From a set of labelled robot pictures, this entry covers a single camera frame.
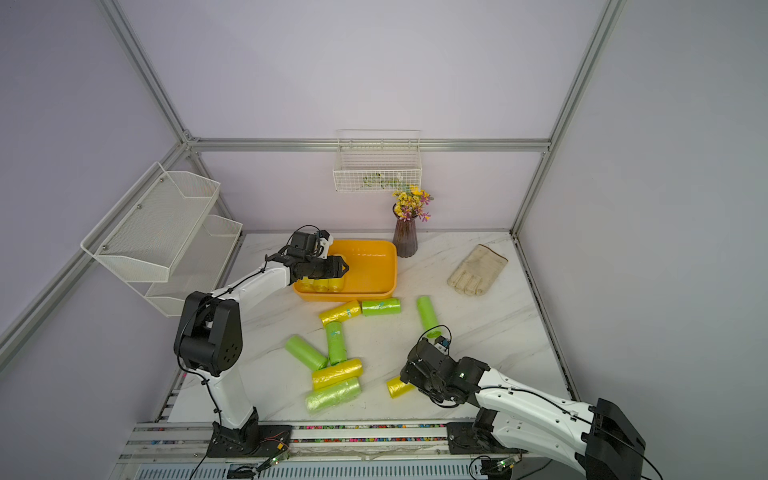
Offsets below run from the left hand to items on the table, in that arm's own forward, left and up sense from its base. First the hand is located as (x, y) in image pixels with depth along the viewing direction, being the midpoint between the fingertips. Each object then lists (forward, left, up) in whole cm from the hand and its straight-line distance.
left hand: (340, 270), depth 95 cm
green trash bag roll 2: (-13, -29, -8) cm, 32 cm away
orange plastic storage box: (+7, -10, -10) cm, 16 cm away
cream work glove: (+7, -48, -10) cm, 50 cm away
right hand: (-33, -22, -8) cm, 40 cm away
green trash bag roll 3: (-21, 0, -8) cm, 23 cm away
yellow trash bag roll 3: (-30, -4, -7) cm, 31 cm away
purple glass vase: (+17, -22, -1) cm, 28 cm away
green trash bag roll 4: (-24, +9, -8) cm, 27 cm away
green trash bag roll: (-10, -14, -6) cm, 18 cm away
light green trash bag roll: (-36, -1, -7) cm, 37 cm away
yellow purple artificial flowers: (+17, -23, +14) cm, 32 cm away
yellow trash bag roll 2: (-12, -1, -7) cm, 14 cm away
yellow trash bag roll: (-1, +8, -7) cm, 11 cm away
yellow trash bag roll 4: (-34, -18, -7) cm, 40 cm away
